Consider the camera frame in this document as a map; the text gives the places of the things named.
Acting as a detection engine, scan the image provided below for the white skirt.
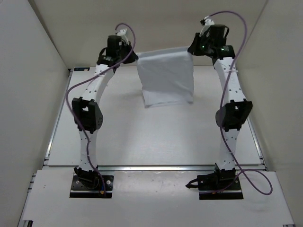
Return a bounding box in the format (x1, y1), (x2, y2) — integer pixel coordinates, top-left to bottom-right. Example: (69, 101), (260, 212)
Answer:
(136, 47), (194, 108)

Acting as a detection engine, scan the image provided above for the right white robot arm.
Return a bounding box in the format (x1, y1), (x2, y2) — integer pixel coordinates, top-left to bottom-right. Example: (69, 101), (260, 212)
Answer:
(187, 25), (253, 193)

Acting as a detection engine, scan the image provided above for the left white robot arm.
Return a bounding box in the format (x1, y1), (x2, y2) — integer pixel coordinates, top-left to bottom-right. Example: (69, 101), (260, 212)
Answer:
(71, 34), (138, 190)

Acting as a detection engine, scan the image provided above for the left corner label sticker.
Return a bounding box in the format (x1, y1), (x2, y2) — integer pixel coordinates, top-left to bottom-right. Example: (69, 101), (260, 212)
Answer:
(73, 67), (90, 71)

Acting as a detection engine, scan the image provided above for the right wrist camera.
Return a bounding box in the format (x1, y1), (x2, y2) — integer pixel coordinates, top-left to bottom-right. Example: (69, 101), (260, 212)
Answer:
(199, 16), (214, 37)

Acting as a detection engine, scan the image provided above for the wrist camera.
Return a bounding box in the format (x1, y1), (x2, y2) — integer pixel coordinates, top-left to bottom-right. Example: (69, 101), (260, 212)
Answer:
(116, 28), (130, 45)
(199, 16), (214, 37)

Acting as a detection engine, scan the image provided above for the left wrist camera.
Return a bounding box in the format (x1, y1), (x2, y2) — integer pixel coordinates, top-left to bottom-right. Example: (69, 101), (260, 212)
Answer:
(116, 28), (130, 45)

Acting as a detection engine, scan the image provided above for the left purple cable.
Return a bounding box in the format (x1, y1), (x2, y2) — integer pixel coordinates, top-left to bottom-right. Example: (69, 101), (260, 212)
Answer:
(66, 23), (136, 194)

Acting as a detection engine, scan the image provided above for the purple cable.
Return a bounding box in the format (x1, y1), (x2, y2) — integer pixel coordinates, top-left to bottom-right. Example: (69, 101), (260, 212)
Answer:
(201, 10), (273, 196)
(66, 23), (136, 194)

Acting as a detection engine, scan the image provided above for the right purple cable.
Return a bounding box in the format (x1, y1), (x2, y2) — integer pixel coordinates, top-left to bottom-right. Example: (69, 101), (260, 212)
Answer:
(201, 10), (273, 196)

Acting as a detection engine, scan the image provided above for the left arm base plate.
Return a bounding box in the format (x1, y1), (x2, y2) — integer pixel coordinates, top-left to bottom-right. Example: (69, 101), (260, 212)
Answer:
(70, 175), (114, 199)

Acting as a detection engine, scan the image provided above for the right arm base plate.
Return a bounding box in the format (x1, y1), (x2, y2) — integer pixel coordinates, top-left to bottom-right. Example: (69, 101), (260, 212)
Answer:
(197, 174), (244, 200)

